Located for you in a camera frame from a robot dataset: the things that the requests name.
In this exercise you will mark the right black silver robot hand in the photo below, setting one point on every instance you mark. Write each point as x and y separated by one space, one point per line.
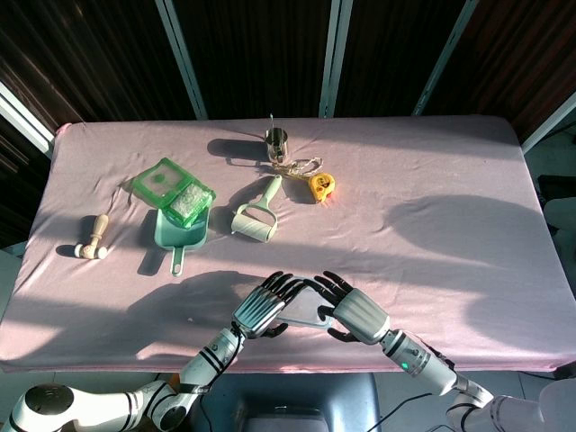
362 315

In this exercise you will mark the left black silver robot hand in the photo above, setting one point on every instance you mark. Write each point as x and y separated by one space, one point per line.
258 310

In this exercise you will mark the clear lid with blue rim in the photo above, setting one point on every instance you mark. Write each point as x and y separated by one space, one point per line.
306 310

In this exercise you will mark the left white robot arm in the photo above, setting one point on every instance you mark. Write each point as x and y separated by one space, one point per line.
198 369

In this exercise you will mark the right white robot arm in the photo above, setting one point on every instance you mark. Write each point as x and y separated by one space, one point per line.
427 364

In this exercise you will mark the pale green lint roller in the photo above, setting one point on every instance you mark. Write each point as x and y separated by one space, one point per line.
254 225

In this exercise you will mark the grey-blue robot torso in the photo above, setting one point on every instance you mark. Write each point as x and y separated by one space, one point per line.
297 391

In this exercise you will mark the teal plastic dustpan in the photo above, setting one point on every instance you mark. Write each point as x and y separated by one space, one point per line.
180 238

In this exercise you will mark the green pouch with white filling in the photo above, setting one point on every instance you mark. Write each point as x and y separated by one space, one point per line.
189 202

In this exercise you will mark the pink tablecloth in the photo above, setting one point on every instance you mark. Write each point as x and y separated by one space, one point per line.
405 189

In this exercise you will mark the yellow tape measure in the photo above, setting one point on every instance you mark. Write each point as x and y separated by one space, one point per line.
320 185

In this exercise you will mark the stainless steel cup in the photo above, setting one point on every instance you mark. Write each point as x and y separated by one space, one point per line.
275 146

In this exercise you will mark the thin metal stirrer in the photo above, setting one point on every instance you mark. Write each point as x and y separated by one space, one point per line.
272 121

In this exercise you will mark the pale metal frame post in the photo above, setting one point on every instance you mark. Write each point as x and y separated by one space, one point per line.
182 58
24 121
443 58
551 119
335 58

